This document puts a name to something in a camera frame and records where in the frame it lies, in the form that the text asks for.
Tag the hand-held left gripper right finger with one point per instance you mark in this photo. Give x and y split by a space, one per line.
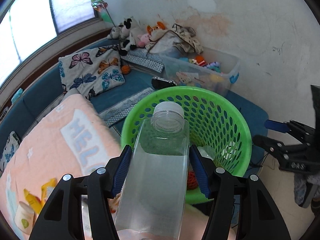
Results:
200 172

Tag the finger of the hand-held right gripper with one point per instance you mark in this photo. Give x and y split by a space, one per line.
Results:
267 142
275 125

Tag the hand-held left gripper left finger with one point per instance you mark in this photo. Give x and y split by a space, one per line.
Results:
122 170

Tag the red instant noodle cup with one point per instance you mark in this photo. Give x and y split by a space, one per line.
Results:
192 180

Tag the clear square plastic bottle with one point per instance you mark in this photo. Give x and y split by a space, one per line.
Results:
155 180

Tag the green plastic basket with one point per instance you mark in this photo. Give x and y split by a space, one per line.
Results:
225 120

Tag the white paper cup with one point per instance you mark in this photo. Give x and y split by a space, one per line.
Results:
24 217

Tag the person's right forearm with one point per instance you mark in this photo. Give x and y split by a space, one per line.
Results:
302 187

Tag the grey patterned seat pad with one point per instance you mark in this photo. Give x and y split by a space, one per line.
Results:
125 105

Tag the clear plastic storage box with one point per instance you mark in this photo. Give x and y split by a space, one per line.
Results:
225 82

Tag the pile of colourful toys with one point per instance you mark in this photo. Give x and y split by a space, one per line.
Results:
202 62

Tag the black plastic object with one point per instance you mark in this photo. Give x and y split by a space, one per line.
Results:
162 82

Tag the small orange ball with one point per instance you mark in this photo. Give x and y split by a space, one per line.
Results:
126 69

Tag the large butterfly print pillow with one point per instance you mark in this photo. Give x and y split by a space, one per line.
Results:
90 75

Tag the blue white patterned mat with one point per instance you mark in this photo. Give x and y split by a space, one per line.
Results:
145 61

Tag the white pillow with blue butterflies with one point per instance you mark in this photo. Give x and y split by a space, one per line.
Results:
8 152

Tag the light blue tissue pack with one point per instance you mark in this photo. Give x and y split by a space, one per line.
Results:
17 95

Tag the pink plush toy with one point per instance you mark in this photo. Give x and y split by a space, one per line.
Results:
143 40

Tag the heap of beige cloth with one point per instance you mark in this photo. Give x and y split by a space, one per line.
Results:
172 42

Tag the black white cow plush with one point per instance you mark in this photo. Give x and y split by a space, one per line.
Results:
130 35

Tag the grey plush toy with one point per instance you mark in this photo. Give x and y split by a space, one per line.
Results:
115 32

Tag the orange fox plush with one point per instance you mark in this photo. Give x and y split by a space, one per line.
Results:
156 30

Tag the colourful pinwheel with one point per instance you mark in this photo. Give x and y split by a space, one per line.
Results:
101 6

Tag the window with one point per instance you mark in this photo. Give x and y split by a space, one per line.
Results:
27 30

